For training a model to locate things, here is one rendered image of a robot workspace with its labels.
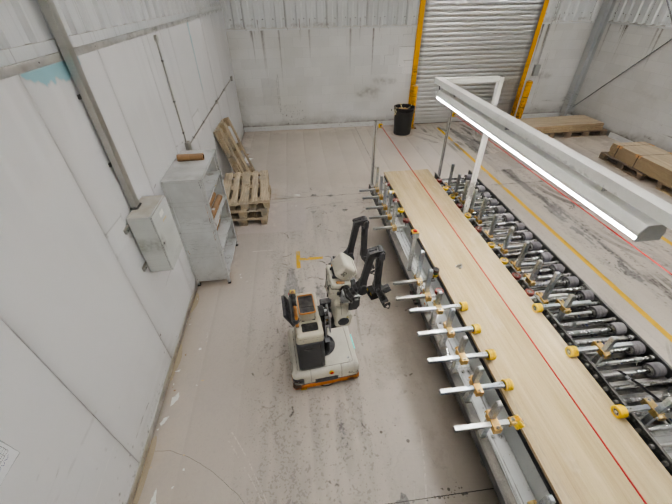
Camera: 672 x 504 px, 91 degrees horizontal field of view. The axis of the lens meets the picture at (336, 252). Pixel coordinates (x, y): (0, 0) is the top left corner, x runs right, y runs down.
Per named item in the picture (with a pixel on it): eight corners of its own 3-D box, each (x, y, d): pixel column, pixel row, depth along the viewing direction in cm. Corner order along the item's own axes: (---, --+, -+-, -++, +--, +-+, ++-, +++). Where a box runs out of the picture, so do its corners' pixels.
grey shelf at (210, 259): (197, 286, 454) (159, 182, 358) (209, 246, 524) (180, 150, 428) (231, 283, 457) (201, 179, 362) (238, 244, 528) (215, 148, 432)
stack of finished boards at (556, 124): (602, 129, 890) (605, 123, 880) (518, 135, 864) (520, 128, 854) (581, 120, 950) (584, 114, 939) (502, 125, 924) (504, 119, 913)
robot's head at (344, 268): (334, 277, 275) (346, 265, 269) (329, 261, 291) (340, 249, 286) (346, 284, 282) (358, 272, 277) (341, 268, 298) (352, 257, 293)
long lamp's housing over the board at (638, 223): (634, 242, 141) (644, 226, 136) (435, 98, 328) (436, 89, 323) (659, 240, 142) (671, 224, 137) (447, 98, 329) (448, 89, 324)
